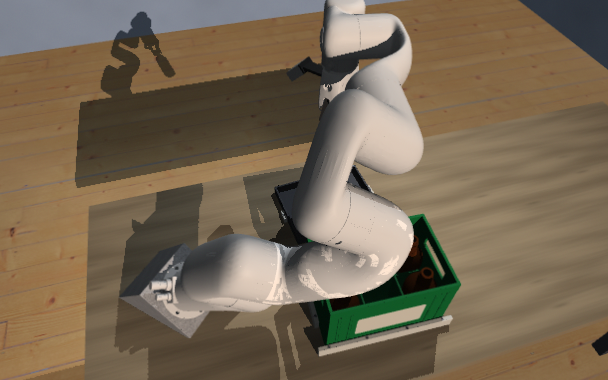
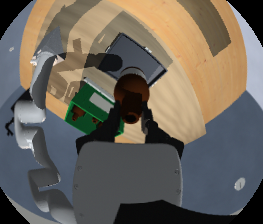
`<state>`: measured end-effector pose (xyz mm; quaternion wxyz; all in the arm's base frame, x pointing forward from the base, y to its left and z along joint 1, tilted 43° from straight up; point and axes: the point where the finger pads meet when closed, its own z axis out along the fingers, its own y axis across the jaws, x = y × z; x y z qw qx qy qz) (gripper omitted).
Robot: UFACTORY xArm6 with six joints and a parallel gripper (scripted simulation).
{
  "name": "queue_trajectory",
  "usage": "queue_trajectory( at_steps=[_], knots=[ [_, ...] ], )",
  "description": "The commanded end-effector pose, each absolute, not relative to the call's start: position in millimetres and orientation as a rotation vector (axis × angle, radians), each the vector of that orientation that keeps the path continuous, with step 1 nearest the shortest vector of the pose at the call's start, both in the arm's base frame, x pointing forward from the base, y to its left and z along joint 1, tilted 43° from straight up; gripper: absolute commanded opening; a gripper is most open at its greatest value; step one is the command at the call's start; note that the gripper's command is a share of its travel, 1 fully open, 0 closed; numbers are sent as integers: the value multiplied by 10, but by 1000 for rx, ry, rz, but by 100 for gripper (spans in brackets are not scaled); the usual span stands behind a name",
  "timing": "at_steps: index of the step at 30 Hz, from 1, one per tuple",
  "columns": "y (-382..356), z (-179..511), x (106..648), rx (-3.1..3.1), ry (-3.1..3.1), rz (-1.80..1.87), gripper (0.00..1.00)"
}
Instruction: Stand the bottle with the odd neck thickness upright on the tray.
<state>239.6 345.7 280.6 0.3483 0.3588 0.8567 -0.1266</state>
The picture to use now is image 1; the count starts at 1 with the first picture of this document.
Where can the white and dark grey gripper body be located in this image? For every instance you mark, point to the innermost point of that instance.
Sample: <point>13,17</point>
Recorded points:
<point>332,84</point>

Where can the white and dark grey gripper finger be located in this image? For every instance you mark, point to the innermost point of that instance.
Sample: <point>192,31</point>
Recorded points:
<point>326,102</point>

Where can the green bottle crate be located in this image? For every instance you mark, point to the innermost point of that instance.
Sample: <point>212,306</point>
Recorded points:
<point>386,307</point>

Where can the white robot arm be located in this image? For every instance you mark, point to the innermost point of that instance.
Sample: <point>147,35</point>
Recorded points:
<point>373,235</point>

